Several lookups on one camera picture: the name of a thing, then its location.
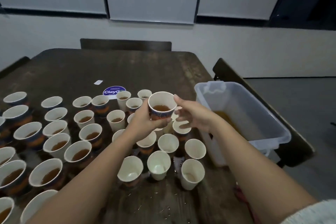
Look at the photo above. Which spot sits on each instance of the person's left hand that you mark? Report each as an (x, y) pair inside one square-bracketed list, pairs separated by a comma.
[(140, 124)]

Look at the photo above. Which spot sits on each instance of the person's right hand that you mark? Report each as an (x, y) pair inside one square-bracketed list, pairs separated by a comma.
[(195, 113)]

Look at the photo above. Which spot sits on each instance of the orange blue patterned paper cup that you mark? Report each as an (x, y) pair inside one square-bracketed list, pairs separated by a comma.
[(161, 100)]

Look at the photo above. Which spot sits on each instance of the clear plastic storage bin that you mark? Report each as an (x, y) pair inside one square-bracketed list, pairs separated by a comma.
[(246, 116)]

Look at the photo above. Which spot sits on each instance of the group of paper cups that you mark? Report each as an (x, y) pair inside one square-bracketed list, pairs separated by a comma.
[(78, 153)]

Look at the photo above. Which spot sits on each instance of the person's right forearm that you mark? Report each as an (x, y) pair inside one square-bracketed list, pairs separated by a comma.
[(252, 174)]

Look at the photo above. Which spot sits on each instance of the person's left forearm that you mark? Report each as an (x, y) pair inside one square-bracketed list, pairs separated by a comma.
[(84, 179)]

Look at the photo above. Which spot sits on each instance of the round blue sticker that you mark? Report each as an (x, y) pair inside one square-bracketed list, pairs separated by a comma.
[(113, 90)]

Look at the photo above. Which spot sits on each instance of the dark wooden chair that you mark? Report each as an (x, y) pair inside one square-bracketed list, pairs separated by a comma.
[(126, 44), (228, 71)]

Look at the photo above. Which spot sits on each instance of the dark wooden table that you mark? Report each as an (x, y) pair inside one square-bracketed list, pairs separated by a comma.
[(131, 66)]

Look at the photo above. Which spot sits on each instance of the small white paper label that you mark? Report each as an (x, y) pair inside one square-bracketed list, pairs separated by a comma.
[(98, 82)]

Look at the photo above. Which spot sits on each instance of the dark red cloth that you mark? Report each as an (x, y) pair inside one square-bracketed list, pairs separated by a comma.
[(242, 197)]

